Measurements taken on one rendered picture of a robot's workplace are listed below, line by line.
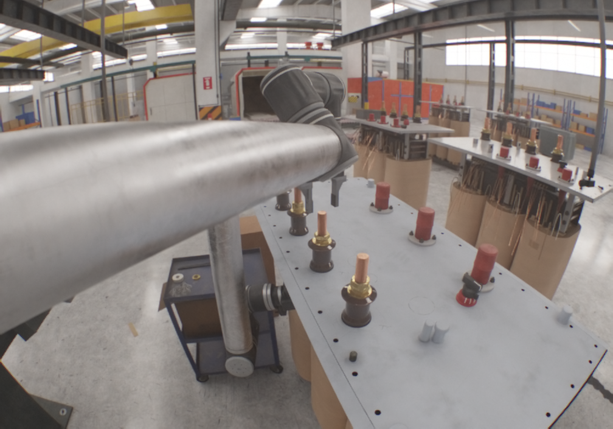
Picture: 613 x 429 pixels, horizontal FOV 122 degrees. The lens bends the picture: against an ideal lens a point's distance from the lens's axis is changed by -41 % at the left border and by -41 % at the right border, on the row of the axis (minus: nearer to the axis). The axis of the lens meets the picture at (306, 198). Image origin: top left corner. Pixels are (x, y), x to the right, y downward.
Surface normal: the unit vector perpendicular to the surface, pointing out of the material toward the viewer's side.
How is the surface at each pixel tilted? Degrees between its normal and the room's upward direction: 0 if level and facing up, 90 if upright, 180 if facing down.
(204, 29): 90
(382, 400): 0
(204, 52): 90
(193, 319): 90
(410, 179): 90
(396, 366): 0
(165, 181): 76
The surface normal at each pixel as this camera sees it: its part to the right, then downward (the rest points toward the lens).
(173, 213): 0.91, 0.31
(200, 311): 0.29, 0.35
